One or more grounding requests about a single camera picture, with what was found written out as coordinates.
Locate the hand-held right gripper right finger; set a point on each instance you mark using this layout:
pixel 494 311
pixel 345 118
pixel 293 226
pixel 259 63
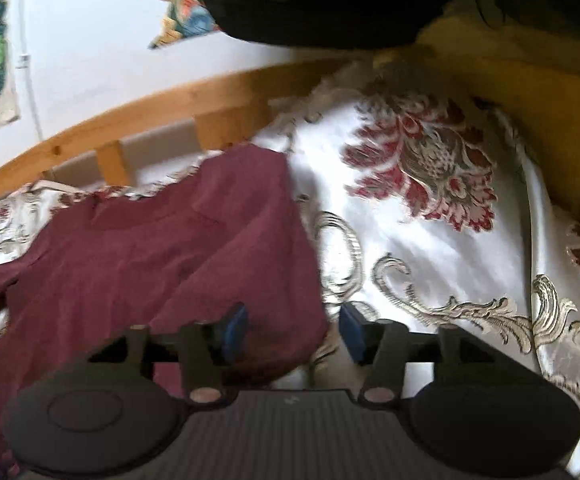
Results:
pixel 352 331

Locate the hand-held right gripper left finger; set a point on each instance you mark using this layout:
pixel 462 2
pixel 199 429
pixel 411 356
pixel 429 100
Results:
pixel 235 331

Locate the maroon shirt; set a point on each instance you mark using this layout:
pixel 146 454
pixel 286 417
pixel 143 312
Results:
pixel 145 260

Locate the floral satin bedspread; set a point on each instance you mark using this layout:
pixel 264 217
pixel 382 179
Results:
pixel 419 270

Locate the yellow cloth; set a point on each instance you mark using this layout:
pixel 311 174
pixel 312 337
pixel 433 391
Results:
pixel 534 95

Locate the wooden bed frame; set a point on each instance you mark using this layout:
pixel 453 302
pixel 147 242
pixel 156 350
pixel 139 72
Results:
pixel 170 106

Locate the colourful floral wall poster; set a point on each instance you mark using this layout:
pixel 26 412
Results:
pixel 190 15

